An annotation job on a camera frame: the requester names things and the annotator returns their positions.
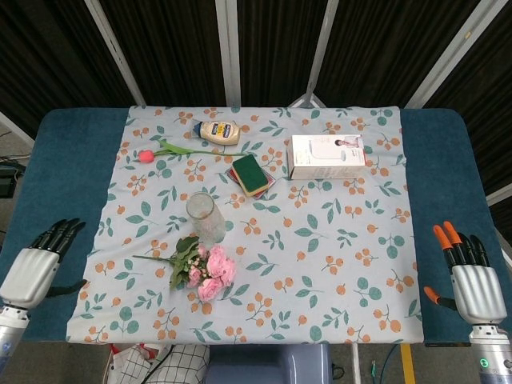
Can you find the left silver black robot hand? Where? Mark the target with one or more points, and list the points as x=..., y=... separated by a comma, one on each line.
x=32, y=276

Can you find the right silver robot hand orange fingertips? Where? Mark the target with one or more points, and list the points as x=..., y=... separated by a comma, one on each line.
x=478, y=288

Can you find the pink rose bouquet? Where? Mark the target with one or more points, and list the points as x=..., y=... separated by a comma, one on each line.
x=208, y=272

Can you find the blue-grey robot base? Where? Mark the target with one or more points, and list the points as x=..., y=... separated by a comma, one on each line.
x=268, y=366

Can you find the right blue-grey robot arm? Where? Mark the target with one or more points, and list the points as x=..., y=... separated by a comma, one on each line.
x=491, y=354

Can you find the clear glass cup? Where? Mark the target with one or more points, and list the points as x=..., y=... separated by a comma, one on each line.
x=205, y=218

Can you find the blue table cover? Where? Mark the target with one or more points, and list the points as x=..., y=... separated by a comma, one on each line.
x=64, y=192

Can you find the black device on floor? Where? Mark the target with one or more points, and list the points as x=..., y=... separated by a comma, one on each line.
x=7, y=182

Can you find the white checkered bag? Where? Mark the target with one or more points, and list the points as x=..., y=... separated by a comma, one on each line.
x=168, y=366

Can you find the floral printed tablecloth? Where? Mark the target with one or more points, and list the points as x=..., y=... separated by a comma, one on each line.
x=304, y=240

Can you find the pink tulip with green stem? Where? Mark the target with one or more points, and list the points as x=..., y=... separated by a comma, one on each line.
x=176, y=150

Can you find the white lamp product box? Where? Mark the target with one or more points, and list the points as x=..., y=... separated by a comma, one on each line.
x=326, y=157

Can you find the red playing card pack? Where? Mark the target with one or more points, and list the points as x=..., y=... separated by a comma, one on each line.
x=264, y=191

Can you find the mayonnaise squeeze bottle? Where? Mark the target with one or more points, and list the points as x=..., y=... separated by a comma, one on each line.
x=218, y=132

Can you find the green yellow sponge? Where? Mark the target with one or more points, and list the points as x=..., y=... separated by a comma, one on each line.
x=250, y=175

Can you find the white tripod stand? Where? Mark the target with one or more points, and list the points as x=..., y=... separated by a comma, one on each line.
x=307, y=92

